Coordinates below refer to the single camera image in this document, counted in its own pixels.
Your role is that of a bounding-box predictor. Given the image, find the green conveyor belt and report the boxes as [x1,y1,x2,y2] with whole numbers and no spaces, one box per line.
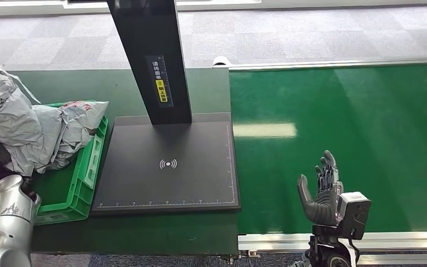
[229,63,427,235]

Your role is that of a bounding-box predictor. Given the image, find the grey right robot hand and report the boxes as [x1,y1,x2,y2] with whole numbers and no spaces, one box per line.
[296,149,344,226]

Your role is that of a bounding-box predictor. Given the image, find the green plastic crate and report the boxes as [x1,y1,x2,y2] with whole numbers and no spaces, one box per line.
[0,99,109,226]

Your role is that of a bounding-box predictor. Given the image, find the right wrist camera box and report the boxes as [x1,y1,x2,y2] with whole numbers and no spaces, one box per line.
[336,191,372,241]

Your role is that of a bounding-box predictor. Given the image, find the crumpled grey mailer bag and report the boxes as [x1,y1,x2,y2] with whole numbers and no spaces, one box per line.
[32,101,110,175]

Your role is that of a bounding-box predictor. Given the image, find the grey mailer bag black print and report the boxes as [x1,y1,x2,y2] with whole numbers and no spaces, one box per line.
[0,51,46,179]

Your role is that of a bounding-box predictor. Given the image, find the wide aluminium conveyor rail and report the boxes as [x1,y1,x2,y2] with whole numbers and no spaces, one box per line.
[237,231,427,254]

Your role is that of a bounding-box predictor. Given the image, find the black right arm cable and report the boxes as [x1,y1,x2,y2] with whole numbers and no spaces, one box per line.
[347,239,361,267]

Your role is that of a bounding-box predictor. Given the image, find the black inbound scanner machine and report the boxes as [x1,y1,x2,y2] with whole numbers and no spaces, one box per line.
[91,0,242,216]

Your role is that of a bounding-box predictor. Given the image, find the yellow warning sticker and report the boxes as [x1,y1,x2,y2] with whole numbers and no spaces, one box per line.
[155,79,169,103]

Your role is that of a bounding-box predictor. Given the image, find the thin aluminium conveyor rail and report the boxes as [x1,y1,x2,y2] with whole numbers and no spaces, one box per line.
[213,56,427,71]

